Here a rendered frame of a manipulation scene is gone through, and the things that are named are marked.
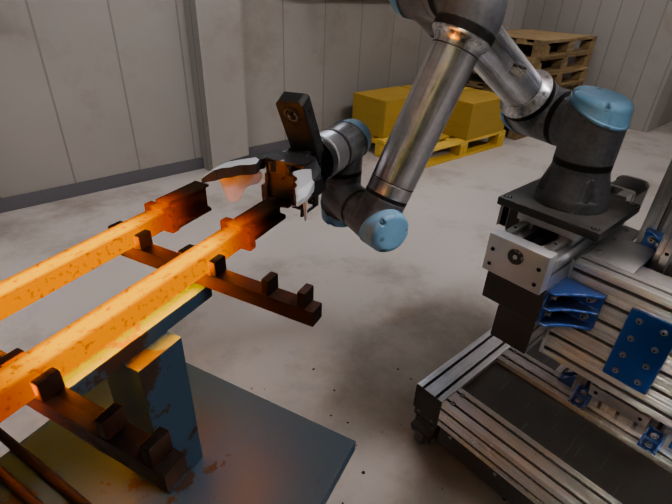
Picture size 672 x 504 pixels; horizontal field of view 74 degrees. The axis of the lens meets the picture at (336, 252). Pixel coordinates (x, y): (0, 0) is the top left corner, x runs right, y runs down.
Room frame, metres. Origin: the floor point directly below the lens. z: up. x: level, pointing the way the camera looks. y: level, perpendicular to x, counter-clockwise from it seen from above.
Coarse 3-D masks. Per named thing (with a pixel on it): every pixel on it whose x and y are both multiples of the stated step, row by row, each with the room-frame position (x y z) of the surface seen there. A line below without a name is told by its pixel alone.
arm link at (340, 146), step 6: (324, 132) 0.75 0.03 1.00; (330, 132) 0.75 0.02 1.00; (336, 132) 0.75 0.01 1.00; (324, 138) 0.72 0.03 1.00; (330, 138) 0.72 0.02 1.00; (336, 138) 0.73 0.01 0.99; (342, 138) 0.75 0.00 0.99; (330, 144) 0.72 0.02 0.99; (336, 144) 0.72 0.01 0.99; (342, 144) 0.73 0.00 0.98; (336, 150) 0.71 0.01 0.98; (342, 150) 0.72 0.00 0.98; (348, 150) 0.74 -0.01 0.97; (342, 156) 0.72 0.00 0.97; (348, 156) 0.74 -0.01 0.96; (342, 162) 0.72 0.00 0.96; (336, 168) 0.71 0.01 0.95; (342, 168) 0.73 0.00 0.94
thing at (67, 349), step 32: (224, 224) 0.52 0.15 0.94; (256, 224) 0.55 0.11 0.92; (192, 256) 0.44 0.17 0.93; (128, 288) 0.37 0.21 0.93; (160, 288) 0.38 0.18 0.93; (96, 320) 0.32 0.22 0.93; (128, 320) 0.34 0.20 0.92; (32, 352) 0.28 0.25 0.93; (64, 352) 0.28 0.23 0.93; (96, 352) 0.30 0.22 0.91; (0, 384) 0.24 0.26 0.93; (0, 416) 0.23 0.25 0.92
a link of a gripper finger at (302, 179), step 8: (296, 176) 0.57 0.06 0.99; (304, 176) 0.57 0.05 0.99; (296, 184) 0.54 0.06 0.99; (304, 184) 0.54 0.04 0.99; (312, 184) 0.55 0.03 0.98; (296, 192) 0.52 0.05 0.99; (304, 192) 0.53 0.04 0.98; (312, 192) 0.55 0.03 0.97; (296, 200) 0.51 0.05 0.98; (304, 200) 0.52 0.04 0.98; (304, 208) 0.54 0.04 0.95; (304, 216) 0.55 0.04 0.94
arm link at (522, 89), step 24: (408, 0) 0.85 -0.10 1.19; (432, 0) 0.79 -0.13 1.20; (504, 48) 0.92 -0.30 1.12; (480, 72) 0.95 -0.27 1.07; (504, 72) 0.94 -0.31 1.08; (528, 72) 0.96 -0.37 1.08; (504, 96) 0.98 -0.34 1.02; (528, 96) 0.97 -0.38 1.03; (552, 96) 0.98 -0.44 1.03; (504, 120) 1.07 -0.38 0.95; (528, 120) 0.99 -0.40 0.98
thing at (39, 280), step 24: (192, 192) 0.60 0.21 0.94; (144, 216) 0.54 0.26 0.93; (168, 216) 0.55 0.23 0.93; (192, 216) 0.60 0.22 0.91; (96, 240) 0.47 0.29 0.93; (120, 240) 0.48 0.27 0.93; (48, 264) 0.41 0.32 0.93; (72, 264) 0.42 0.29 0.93; (96, 264) 0.44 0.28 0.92; (0, 288) 0.36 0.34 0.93; (24, 288) 0.37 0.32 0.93; (48, 288) 0.39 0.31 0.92; (0, 312) 0.34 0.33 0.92
